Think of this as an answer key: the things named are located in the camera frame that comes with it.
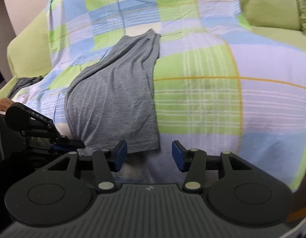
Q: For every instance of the dark grey garment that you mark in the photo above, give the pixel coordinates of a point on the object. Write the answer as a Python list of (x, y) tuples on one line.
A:
[(24, 83)]

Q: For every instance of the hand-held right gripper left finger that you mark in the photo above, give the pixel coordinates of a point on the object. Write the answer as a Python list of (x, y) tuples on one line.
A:
[(121, 153)]

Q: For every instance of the grey t-shirt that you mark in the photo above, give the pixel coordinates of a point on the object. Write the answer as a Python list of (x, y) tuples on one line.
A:
[(110, 96)]

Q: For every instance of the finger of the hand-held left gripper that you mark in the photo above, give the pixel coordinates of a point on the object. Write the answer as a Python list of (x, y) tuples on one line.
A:
[(68, 143)]

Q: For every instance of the person's left hand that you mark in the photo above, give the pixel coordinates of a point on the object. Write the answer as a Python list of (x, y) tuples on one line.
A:
[(2, 104)]

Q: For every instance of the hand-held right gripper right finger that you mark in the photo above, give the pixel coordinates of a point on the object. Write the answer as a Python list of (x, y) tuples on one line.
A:
[(177, 156)]

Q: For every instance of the plaid blue green blanket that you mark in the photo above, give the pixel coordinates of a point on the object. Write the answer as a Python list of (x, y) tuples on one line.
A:
[(205, 79)]

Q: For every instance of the plain green cushion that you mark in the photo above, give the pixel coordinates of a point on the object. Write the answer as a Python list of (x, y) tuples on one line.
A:
[(267, 5)]

